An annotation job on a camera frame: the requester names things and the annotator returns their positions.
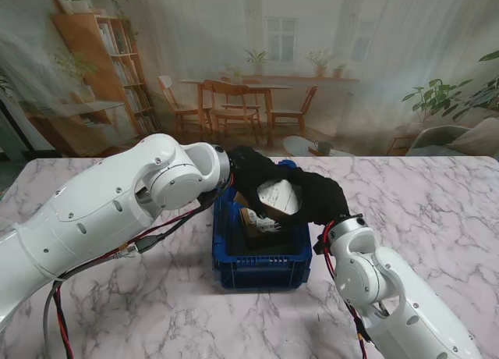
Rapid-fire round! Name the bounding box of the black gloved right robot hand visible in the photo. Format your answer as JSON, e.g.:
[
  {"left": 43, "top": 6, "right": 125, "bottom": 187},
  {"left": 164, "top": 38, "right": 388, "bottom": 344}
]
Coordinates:
[{"left": 278, "top": 169, "right": 349, "bottom": 229}]

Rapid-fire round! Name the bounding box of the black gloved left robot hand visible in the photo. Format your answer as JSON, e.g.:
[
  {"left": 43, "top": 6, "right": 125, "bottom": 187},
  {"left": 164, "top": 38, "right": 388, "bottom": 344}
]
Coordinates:
[{"left": 228, "top": 144, "right": 301, "bottom": 219}]

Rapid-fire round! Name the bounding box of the blue plastic turnover box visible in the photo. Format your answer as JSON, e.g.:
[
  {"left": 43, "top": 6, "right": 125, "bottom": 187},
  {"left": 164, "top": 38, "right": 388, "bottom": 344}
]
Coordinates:
[{"left": 212, "top": 159, "right": 313, "bottom": 293}]

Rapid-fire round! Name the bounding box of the printed room scene backdrop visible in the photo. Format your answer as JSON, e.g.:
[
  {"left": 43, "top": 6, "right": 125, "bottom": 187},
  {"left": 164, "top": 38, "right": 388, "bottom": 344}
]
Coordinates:
[{"left": 0, "top": 0, "right": 499, "bottom": 159}]

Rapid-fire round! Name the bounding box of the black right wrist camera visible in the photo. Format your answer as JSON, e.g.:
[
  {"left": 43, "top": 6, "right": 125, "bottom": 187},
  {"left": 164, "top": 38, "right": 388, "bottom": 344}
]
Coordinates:
[{"left": 313, "top": 233, "right": 331, "bottom": 255}]

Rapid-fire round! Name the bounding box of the right arm red-black cable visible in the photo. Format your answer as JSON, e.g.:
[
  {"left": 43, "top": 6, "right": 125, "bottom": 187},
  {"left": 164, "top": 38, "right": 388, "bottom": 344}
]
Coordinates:
[{"left": 322, "top": 218, "right": 379, "bottom": 359}]

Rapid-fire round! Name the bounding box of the arm red-black cable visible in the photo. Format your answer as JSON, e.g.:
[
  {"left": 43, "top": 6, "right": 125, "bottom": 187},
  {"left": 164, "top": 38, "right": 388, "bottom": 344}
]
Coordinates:
[
  {"left": 322, "top": 218, "right": 379, "bottom": 359},
  {"left": 42, "top": 179, "right": 235, "bottom": 359}
]

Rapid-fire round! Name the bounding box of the left arm red-black cable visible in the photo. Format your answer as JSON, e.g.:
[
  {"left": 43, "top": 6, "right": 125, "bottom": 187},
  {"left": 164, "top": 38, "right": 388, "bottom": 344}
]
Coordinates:
[{"left": 42, "top": 179, "right": 235, "bottom": 359}]

